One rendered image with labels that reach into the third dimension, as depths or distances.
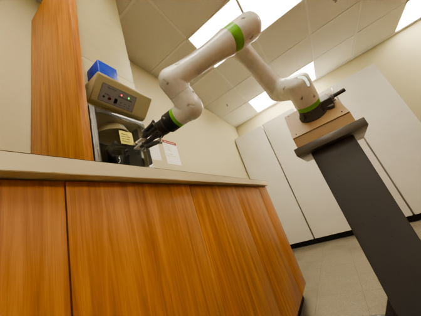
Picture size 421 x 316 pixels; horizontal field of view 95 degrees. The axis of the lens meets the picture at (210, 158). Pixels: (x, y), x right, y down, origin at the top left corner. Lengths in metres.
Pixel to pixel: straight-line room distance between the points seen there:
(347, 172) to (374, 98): 2.77
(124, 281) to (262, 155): 3.39
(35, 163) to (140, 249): 0.31
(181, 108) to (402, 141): 3.27
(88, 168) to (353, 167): 1.05
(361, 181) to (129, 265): 0.99
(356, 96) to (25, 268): 3.83
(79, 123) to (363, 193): 1.23
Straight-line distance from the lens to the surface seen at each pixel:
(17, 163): 0.50
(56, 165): 0.52
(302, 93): 1.15
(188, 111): 0.82
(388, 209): 1.13
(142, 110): 1.23
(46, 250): 0.50
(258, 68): 1.20
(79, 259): 0.52
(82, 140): 0.85
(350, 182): 1.12
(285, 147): 3.66
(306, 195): 3.55
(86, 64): 1.29
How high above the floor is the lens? 0.70
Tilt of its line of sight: 19 degrees up
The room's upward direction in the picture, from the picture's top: 19 degrees counter-clockwise
